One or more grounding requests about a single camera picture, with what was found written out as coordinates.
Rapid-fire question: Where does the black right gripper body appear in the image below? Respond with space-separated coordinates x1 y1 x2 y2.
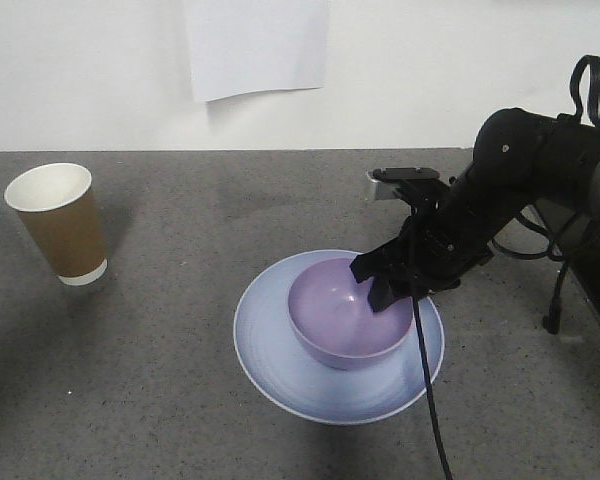
394 174 515 293

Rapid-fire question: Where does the white paper sheet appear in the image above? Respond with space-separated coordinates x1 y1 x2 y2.
184 1 330 102

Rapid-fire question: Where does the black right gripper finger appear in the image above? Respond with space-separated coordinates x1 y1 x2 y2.
368 276 410 313
349 238 405 283

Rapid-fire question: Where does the purple plastic bowl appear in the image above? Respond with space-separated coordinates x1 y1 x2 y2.
288 257 414 370

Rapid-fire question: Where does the light blue plate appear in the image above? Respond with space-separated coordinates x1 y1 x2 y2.
233 249 445 425

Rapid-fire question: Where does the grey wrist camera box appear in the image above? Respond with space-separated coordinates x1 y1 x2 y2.
365 167 440 201

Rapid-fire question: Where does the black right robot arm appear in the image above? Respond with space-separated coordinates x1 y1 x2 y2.
350 108 600 312

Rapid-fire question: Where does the brown paper cup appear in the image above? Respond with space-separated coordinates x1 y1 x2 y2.
4 163 108 287

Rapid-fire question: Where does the black cable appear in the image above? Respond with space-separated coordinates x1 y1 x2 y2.
410 294 456 480

